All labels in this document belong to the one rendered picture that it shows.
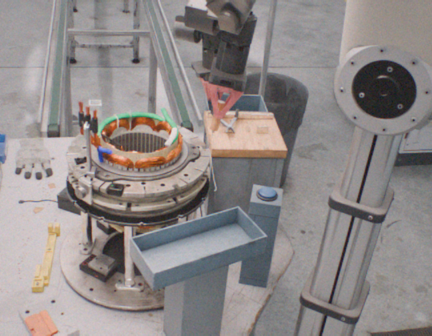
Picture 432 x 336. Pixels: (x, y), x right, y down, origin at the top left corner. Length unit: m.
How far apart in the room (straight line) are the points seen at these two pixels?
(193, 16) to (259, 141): 0.49
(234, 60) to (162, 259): 0.40
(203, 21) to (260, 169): 0.52
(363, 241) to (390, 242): 1.88
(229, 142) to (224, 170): 0.07
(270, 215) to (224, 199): 0.22
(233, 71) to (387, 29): 0.31
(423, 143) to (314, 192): 0.78
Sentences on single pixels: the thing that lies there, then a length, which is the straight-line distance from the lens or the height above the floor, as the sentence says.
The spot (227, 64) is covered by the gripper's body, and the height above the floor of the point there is 1.38.
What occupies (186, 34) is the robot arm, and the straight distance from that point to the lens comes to 1.44.
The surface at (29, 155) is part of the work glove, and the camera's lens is 1.87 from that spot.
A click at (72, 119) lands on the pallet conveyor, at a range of 3.42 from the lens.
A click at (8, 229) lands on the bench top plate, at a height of 0.78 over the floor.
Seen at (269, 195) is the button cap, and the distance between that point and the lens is 1.30.
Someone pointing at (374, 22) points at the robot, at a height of 1.53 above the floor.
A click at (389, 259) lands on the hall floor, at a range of 2.90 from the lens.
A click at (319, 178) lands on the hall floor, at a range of 3.34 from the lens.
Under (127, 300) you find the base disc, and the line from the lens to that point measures 1.36.
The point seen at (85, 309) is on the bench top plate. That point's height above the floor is 0.78.
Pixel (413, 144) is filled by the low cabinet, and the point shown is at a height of 0.16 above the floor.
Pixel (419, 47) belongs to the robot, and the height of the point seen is 1.51.
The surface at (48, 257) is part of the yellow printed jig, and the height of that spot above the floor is 0.79.
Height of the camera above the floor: 1.78
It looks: 33 degrees down
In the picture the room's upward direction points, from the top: 6 degrees clockwise
